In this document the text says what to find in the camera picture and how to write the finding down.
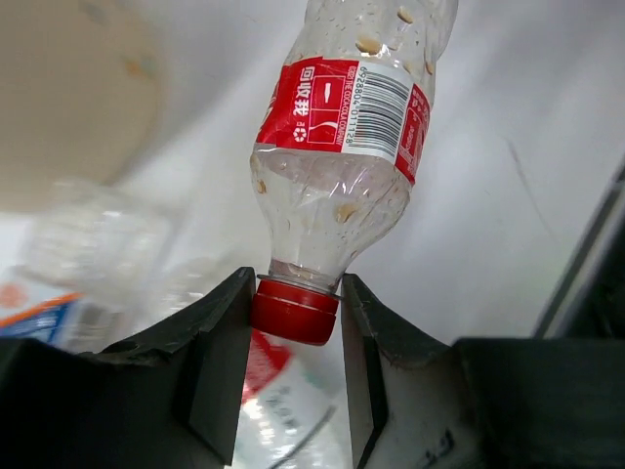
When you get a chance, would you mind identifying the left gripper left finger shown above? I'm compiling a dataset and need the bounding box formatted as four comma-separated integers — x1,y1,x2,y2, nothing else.
1,267,256,468

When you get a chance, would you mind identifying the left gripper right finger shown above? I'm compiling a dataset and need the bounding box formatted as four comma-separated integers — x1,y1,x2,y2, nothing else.
342,274,624,468

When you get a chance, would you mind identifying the red label cola bottle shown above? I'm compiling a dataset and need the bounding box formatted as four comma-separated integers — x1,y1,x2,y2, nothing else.
250,0,458,346

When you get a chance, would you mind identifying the beige plastic bin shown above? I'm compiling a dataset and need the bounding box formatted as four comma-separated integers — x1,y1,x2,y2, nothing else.
1,1,163,213

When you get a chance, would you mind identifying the red cap bottle at base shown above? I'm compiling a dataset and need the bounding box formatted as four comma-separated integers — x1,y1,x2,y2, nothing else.
231,330,351,468

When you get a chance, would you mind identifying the blue label clear bottle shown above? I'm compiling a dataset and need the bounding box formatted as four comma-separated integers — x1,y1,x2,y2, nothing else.
1,180,183,354

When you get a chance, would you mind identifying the aluminium frame rail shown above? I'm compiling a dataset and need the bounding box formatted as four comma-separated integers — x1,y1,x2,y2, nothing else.
533,167,624,339

